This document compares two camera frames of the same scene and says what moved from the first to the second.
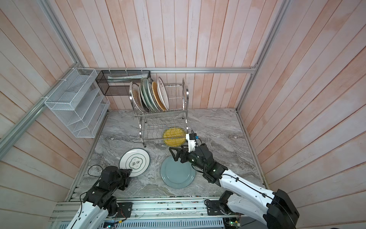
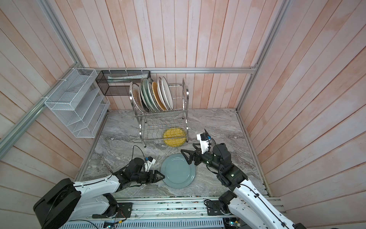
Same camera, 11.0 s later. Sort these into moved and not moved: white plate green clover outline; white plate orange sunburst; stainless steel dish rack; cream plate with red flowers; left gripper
Moved: white plate green clover outline; left gripper
Not moved: cream plate with red flowers; white plate orange sunburst; stainless steel dish rack
